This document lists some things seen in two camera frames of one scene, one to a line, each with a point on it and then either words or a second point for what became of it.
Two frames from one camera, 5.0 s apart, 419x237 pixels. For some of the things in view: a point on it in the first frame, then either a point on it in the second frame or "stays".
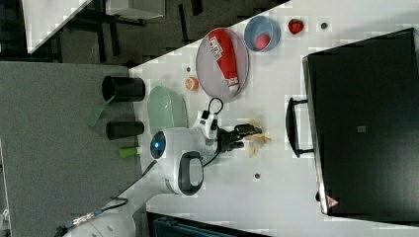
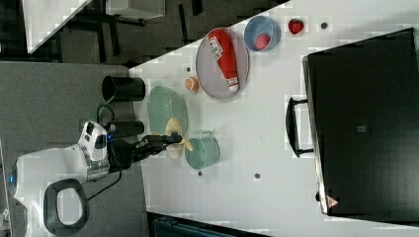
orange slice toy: (192, 84) stays
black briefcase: (361, 121) stays
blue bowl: (262, 25) stays
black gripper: (226, 140) -> (121, 151)
